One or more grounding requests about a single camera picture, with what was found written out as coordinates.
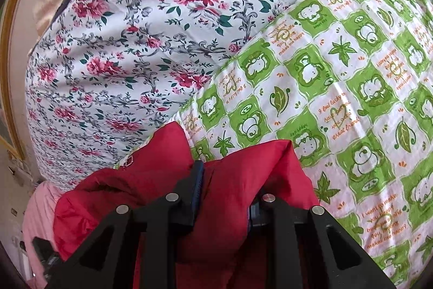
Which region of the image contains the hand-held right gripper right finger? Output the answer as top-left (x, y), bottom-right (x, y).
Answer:
top-left (248, 193), bottom-right (396, 289)

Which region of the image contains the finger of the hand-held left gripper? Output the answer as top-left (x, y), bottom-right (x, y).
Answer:
top-left (32, 236), bottom-right (66, 277)

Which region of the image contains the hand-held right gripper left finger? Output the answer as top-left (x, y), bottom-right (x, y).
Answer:
top-left (47, 161), bottom-right (206, 289)

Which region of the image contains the red quilted jacket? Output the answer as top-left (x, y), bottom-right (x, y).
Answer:
top-left (52, 121), bottom-right (320, 289)

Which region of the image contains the pink blanket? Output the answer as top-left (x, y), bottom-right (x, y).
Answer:
top-left (22, 181), bottom-right (65, 289)

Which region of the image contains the green printed bedsheet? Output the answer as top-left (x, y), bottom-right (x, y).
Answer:
top-left (113, 0), bottom-right (433, 289)

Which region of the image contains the floral quilt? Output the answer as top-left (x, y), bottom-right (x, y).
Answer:
top-left (25, 0), bottom-right (383, 192)

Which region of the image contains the beige padded headboard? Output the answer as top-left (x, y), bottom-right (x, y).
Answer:
top-left (14, 0), bottom-right (89, 50)

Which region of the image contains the gold picture frame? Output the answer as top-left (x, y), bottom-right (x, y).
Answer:
top-left (0, 0), bottom-right (32, 161)

